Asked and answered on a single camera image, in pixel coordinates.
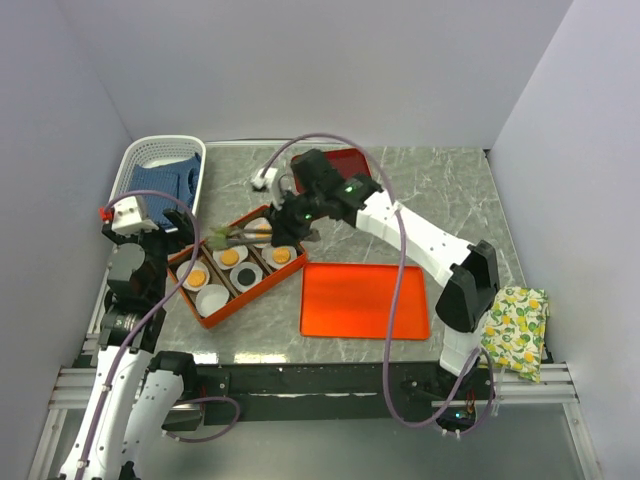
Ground lemon print cloth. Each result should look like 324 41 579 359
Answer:
481 287 550 383

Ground metal serving tongs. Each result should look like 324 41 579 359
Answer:
210 226 254 248

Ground black aluminium base frame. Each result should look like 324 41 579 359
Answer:
49 349 581 436

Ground blue checkered cloth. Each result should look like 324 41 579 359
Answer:
127 153 201 230

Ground green sandwich cookie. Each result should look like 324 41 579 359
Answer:
207 229 229 251

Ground white plastic basket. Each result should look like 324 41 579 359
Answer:
111 135 206 215

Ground dark red serving tray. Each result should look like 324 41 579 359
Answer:
324 148 371 179

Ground black sandwich cookie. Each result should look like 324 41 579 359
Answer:
237 268 256 286

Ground orange biscuit cookie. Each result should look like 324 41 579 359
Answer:
219 249 240 267
272 247 292 265
254 224 272 239
186 270 208 291

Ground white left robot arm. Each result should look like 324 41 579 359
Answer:
57 207 200 479

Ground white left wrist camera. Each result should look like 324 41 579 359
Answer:
100 195 159 237

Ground orange box lid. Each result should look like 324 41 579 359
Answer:
300 263 430 341

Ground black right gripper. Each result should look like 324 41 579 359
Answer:
264 188 326 248

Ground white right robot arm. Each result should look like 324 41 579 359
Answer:
252 149 500 399

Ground white paper cup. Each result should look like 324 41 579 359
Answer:
261 245 298 270
195 284 230 318
176 260 210 292
211 245 248 270
243 217 272 248
229 262 264 293

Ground orange cookie box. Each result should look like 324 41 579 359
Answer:
168 205 307 329

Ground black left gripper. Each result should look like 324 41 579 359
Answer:
103 206 197 301

